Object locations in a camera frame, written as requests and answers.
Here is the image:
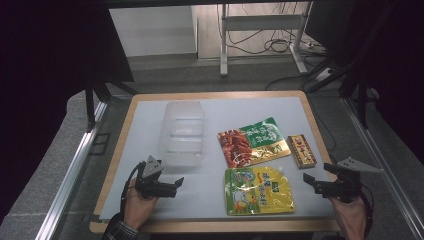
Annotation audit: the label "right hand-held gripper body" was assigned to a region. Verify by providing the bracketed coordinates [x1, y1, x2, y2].
[323, 156, 383, 204]

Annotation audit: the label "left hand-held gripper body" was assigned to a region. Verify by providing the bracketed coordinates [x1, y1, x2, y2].
[133, 155, 168, 200]

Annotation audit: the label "clear plastic container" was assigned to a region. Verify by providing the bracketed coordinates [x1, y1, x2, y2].
[158, 100, 206, 169]

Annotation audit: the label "yellow spouted pouch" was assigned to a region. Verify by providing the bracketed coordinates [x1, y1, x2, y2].
[223, 165, 297, 217]

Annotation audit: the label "red and green snack packet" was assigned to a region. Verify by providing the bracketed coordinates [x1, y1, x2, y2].
[217, 116, 292, 169]

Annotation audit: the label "person's left hand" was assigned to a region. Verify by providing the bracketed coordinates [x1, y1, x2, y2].
[123, 178, 159, 231]

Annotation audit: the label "person's right hand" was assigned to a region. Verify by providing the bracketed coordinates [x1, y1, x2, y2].
[328, 195, 368, 240]

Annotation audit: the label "small brown snack bar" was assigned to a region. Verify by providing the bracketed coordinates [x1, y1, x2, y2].
[286, 133, 318, 169]

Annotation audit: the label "black stand legs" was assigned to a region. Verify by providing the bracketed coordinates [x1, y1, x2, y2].
[306, 0, 398, 131]
[84, 73, 138, 132]

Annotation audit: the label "white power strip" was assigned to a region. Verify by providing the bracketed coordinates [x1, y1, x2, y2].
[314, 67, 335, 83]

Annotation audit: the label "white board panel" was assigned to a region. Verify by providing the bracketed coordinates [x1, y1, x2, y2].
[109, 5, 198, 58]

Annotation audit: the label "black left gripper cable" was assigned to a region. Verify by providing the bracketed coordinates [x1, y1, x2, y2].
[119, 162, 143, 214]

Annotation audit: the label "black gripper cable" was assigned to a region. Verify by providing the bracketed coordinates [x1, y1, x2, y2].
[358, 186, 375, 239]
[119, 162, 143, 214]

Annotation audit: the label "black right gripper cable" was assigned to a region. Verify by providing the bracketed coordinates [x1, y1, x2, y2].
[358, 186, 375, 239]

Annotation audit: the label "aluminium rail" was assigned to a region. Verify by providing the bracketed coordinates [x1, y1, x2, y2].
[35, 99, 108, 240]
[342, 96, 424, 239]

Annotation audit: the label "black floor cable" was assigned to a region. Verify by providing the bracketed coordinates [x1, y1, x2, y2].
[264, 73, 319, 92]

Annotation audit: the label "black cable bundle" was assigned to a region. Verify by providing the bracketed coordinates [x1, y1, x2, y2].
[216, 3, 323, 57]

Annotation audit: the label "white metal desk frame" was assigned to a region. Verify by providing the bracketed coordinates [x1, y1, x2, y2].
[219, 1, 309, 78]

